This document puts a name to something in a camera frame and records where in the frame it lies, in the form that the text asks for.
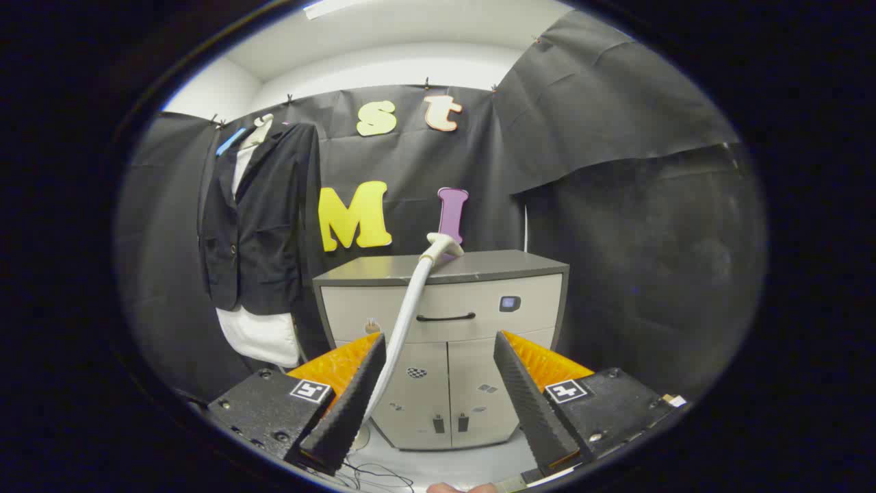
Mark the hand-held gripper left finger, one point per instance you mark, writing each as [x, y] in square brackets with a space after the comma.
[345, 411]

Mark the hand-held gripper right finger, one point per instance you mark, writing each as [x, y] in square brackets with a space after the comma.
[530, 404]

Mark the white shirt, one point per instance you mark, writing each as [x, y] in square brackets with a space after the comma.
[263, 335]

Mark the white garment steamer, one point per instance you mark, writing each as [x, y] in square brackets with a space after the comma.
[410, 301]

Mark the black suit jacket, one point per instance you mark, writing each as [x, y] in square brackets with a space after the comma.
[267, 226]

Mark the white plastic clothes hanger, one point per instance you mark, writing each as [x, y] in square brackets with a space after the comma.
[261, 129]

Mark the grey cabinet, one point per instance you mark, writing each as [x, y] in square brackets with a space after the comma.
[479, 274]

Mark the black backdrop cloth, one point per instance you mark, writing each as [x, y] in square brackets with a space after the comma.
[616, 205]

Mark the large ceiling light panel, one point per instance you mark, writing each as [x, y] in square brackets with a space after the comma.
[328, 7]

